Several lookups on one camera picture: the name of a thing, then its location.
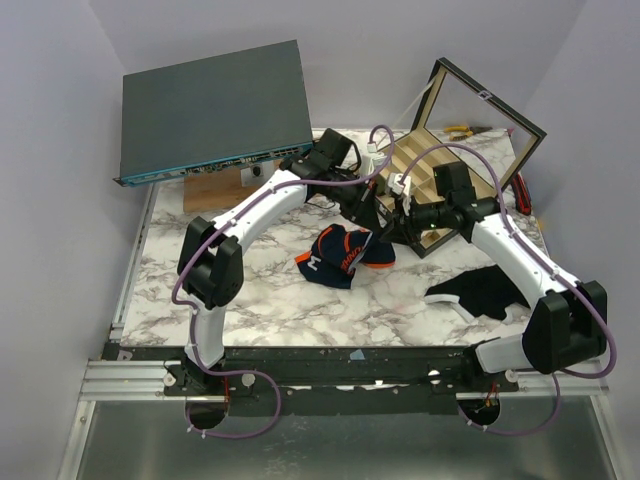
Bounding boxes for red black utility knife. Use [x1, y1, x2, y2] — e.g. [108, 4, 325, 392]
[512, 173, 532, 216]

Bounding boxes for navy orange underwear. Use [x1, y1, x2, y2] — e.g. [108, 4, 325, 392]
[295, 224, 396, 290]

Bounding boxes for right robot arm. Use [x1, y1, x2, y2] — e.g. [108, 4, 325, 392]
[386, 161, 607, 392]

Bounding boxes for black white underwear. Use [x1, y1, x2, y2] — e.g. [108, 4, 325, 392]
[424, 265, 529, 322]

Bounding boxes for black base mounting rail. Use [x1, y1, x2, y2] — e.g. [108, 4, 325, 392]
[159, 342, 521, 416]

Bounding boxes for wooden board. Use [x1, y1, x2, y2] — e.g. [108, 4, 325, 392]
[183, 169, 258, 213]

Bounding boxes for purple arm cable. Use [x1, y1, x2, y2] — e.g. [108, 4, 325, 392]
[399, 143, 617, 437]
[171, 124, 396, 441]

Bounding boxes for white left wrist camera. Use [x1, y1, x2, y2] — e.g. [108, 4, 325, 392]
[359, 142, 387, 179]

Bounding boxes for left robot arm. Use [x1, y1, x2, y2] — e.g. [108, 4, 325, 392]
[171, 129, 395, 395]

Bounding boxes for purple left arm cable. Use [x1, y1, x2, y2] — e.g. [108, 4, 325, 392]
[171, 124, 396, 441]

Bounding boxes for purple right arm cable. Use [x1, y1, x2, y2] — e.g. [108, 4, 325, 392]
[399, 143, 617, 437]

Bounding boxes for yellow handled pliers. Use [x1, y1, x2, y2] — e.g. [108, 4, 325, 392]
[444, 125, 492, 142]

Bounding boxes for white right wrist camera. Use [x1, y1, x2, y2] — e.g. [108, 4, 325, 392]
[385, 172, 412, 215]

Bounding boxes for grey network switch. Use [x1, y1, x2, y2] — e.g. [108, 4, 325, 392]
[115, 40, 312, 187]

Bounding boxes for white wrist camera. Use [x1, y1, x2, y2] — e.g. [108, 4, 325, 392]
[385, 172, 412, 215]
[359, 142, 387, 179]

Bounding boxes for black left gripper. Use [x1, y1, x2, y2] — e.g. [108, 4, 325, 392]
[325, 171, 382, 235]

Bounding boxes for metal switch stand bracket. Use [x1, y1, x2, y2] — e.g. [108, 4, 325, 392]
[240, 162, 274, 188]

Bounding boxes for black compartment organizer box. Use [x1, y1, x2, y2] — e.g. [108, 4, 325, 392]
[377, 58, 546, 257]

